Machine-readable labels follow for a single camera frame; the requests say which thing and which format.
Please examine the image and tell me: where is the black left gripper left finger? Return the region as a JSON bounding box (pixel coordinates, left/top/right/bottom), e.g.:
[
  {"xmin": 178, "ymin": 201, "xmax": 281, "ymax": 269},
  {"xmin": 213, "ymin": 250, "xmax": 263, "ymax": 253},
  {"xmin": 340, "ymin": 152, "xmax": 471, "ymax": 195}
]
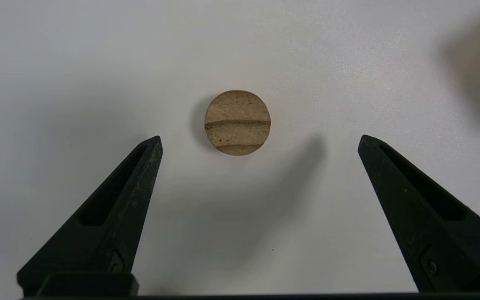
[{"xmin": 17, "ymin": 135, "xmax": 163, "ymax": 297}]

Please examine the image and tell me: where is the round wooden disc with grooves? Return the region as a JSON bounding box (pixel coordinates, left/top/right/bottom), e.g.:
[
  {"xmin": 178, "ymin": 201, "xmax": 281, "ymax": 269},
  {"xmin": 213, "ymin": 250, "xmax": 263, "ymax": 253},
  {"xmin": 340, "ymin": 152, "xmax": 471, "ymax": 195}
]
[{"xmin": 204, "ymin": 90, "xmax": 271, "ymax": 156}]

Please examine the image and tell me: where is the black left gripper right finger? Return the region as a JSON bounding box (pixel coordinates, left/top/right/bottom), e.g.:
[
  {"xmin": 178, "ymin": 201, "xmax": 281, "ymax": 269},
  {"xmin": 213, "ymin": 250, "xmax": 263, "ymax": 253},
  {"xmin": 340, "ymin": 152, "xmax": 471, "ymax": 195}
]
[{"xmin": 357, "ymin": 135, "xmax": 480, "ymax": 294}]

